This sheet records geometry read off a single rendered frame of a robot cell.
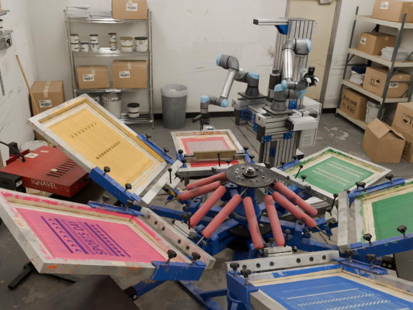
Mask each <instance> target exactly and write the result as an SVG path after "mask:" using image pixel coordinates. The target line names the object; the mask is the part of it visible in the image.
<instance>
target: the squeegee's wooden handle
mask: <svg viewBox="0 0 413 310"><path fill-rule="evenodd" d="M217 152H220V153H221V154H220V156H219V157H220V158H230V157H233V158H234V155H235V154H236V153H237V150H236V149H224V150H211V151H194V157H197V160H198V159H218V155H217Z"/></svg>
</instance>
